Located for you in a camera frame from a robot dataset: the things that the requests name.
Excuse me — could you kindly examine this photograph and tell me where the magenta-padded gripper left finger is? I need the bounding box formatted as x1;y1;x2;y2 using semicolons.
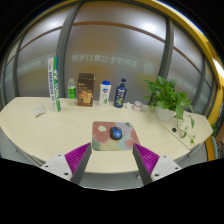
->
40;142;93;186

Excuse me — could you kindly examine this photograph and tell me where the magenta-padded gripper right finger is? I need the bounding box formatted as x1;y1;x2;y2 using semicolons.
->
132;142;183;186

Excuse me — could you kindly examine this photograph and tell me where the blue computer mouse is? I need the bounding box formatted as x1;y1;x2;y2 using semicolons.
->
109;125;123;141

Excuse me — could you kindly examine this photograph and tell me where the pink and grey mouse pad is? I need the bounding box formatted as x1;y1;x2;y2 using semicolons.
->
91;120;141;152

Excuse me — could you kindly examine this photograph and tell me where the small round silver-lidded jar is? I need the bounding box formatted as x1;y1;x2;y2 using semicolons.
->
132;100;144;113

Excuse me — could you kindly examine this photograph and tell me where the crumpled white tissue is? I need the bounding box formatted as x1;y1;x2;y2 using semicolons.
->
123;101;134;111

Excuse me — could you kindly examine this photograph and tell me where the green potted plant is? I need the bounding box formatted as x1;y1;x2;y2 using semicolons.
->
143;75;196;145

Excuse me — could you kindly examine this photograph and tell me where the clear bottle with green label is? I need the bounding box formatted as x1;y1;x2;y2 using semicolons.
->
67;77;78;107

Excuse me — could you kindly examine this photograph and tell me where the brown cardboard box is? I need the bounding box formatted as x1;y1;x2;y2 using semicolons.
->
76;72;96;108

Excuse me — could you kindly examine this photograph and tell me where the dark blue shampoo bottle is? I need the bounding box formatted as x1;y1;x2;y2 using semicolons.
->
113;77;128;109

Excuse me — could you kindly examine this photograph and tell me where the white bottle with blue cap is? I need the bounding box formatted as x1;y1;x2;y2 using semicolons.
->
98;80;112;107

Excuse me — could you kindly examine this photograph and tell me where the white and green shuttlecock tube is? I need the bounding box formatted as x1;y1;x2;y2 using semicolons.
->
47;56;62;113

